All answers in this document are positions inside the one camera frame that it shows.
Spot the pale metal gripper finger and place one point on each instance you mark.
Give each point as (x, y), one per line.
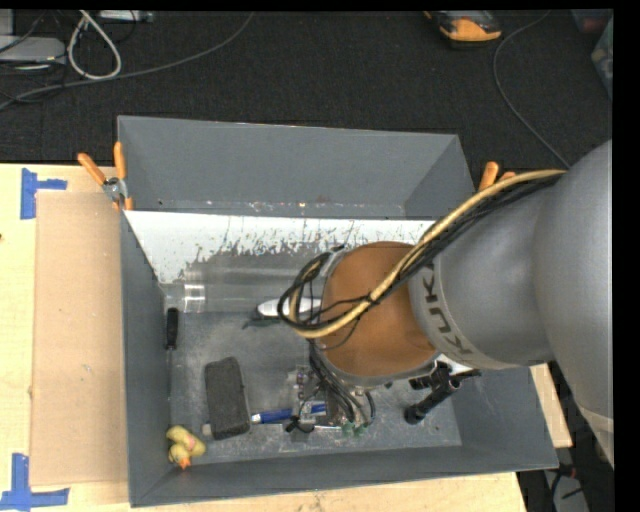
(306, 423)
(303, 381)

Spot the blue pen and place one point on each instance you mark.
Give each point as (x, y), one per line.
(272, 415)

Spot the dark grey sponge block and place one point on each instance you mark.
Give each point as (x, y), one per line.
(226, 397)

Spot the white plastic object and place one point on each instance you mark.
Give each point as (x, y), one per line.
(272, 307)

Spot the yellow rubber duck toy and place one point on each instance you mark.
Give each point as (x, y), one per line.
(182, 445)

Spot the grey metal bin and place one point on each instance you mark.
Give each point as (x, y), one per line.
(280, 165)

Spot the brown cardboard board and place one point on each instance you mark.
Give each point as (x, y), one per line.
(75, 340)

